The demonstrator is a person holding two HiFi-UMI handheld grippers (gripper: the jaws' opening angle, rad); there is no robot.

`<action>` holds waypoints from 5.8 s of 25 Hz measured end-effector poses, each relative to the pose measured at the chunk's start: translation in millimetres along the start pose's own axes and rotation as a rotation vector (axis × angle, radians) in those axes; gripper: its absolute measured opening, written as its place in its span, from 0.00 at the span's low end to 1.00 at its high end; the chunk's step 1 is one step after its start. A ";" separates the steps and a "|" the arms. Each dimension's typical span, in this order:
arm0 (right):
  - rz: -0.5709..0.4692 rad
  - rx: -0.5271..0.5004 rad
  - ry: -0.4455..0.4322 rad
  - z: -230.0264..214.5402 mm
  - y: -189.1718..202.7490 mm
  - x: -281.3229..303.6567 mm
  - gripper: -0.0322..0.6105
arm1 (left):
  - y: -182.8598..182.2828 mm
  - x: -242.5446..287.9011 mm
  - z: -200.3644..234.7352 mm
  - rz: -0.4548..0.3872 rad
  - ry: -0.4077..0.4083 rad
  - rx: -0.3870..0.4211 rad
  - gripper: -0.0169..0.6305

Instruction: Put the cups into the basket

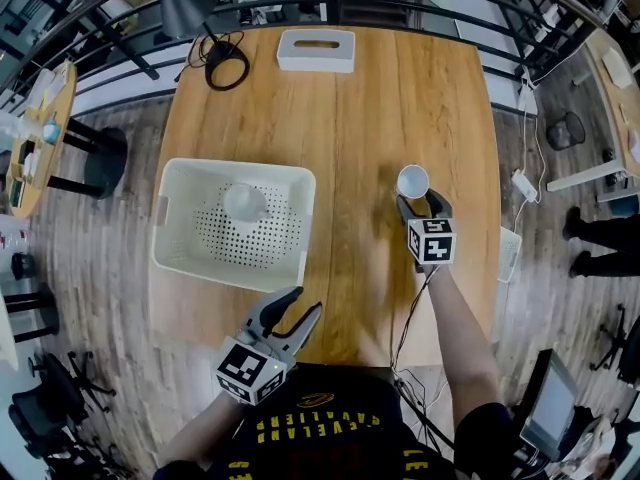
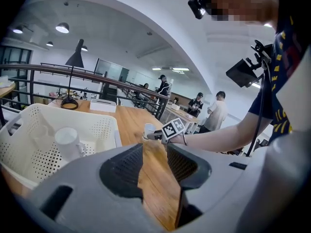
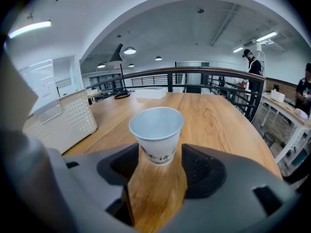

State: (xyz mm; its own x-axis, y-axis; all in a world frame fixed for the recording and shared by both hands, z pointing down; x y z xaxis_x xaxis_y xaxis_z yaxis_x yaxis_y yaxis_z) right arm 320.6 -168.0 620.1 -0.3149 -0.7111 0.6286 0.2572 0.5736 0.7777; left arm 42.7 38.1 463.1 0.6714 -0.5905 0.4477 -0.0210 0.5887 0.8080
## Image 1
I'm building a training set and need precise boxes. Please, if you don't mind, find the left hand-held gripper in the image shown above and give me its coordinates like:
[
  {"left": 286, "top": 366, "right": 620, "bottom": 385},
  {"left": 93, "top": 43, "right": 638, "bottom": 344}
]
[{"left": 215, "top": 286, "right": 323, "bottom": 407}]

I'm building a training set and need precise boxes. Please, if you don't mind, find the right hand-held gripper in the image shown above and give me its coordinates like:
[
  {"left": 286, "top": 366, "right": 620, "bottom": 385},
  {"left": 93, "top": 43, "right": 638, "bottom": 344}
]
[{"left": 396, "top": 189, "right": 457, "bottom": 274}]

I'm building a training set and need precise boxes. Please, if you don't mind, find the white printed paper cup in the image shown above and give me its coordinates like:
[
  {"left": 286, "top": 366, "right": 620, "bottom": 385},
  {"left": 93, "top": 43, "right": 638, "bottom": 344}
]
[{"left": 396, "top": 164, "right": 430, "bottom": 200}]

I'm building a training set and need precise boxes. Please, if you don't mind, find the white perforated plastic basket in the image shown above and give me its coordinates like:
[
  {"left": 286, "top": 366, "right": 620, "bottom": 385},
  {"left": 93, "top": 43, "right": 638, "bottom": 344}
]
[{"left": 151, "top": 157, "right": 317, "bottom": 293}]

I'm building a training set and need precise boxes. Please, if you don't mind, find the white mug with handle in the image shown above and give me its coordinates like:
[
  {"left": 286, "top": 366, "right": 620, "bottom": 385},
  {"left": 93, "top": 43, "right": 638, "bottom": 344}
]
[{"left": 223, "top": 182, "right": 272, "bottom": 224}]

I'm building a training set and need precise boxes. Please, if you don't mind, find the person's left forearm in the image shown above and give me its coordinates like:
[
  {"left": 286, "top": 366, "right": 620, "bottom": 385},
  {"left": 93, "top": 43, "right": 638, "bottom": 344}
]
[{"left": 167, "top": 392, "right": 249, "bottom": 469}]

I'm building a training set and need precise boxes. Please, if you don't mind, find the person's right forearm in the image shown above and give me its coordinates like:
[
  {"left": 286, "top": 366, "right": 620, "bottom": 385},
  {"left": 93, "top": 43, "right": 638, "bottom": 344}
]
[{"left": 425, "top": 265, "right": 505, "bottom": 429}]

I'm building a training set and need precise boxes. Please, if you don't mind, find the white tissue box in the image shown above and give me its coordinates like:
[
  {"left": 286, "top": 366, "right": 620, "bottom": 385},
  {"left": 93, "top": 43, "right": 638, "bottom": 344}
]
[{"left": 276, "top": 28, "right": 357, "bottom": 74}]

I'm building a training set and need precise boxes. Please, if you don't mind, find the small white perforated basket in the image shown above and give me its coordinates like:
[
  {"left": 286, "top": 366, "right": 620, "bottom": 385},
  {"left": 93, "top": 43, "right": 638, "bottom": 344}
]
[{"left": 498, "top": 226, "right": 523, "bottom": 283}]

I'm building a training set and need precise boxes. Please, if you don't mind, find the white power strip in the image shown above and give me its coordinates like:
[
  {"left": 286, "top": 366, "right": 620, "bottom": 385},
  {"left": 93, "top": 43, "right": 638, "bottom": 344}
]
[{"left": 510, "top": 168, "right": 539, "bottom": 203}]

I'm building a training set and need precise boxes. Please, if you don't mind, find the person's dark jersey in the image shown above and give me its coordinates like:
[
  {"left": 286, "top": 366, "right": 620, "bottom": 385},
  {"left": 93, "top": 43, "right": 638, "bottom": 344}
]
[{"left": 152, "top": 362, "right": 521, "bottom": 480}]

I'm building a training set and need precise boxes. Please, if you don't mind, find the white extension socket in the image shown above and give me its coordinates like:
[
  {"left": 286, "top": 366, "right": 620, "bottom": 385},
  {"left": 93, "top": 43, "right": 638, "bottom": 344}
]
[{"left": 517, "top": 80, "right": 539, "bottom": 114}]

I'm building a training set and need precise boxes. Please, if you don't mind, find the black mesh wastebasket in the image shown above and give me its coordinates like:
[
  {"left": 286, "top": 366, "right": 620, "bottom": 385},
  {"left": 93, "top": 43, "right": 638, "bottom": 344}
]
[{"left": 545, "top": 111, "right": 586, "bottom": 151}]

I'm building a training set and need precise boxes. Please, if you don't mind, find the teal bin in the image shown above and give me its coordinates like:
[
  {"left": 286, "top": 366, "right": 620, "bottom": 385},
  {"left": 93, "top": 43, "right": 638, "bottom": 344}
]
[{"left": 608, "top": 195, "right": 640, "bottom": 218}]

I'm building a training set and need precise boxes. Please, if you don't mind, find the wooden table with white legs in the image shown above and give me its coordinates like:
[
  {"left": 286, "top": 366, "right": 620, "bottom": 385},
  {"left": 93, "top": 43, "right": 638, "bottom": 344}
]
[{"left": 547, "top": 27, "right": 640, "bottom": 203}]

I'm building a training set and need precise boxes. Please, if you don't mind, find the black computer monitor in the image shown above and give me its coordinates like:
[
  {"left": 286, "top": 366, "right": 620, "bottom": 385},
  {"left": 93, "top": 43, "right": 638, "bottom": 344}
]
[{"left": 519, "top": 348, "right": 581, "bottom": 462}]

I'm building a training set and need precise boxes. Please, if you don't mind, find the round wooden table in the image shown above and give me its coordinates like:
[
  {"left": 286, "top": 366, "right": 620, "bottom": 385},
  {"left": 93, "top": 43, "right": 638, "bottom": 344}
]
[{"left": 5, "top": 60, "right": 129, "bottom": 219}]

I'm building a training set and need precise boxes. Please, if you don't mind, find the black office chair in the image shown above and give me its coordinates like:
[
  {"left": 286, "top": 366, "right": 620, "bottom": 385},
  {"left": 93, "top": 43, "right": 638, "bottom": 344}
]
[
  {"left": 9, "top": 351, "right": 116, "bottom": 462},
  {"left": 589, "top": 303, "right": 640, "bottom": 384}
]

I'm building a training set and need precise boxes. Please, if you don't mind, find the black round container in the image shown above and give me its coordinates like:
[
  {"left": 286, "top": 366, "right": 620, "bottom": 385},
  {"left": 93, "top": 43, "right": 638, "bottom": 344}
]
[{"left": 10, "top": 252, "right": 36, "bottom": 280}]

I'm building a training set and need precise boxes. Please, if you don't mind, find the black desk lamp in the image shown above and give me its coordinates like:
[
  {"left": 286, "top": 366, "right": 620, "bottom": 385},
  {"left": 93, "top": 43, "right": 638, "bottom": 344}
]
[{"left": 155, "top": 0, "right": 251, "bottom": 92}]

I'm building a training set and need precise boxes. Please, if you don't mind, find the clear plastic container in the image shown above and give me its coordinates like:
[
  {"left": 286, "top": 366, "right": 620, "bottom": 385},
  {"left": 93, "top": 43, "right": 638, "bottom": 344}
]
[{"left": 27, "top": 70, "right": 57, "bottom": 112}]

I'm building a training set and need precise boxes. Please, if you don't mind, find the black framed glass door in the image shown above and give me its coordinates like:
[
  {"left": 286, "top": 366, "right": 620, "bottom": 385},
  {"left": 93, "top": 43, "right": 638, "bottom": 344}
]
[{"left": 0, "top": 0, "right": 76, "bottom": 54}]

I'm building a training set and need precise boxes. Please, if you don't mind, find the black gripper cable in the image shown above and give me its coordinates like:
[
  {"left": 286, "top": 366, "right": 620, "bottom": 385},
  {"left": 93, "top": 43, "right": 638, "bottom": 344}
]
[{"left": 389, "top": 266, "right": 456, "bottom": 449}]

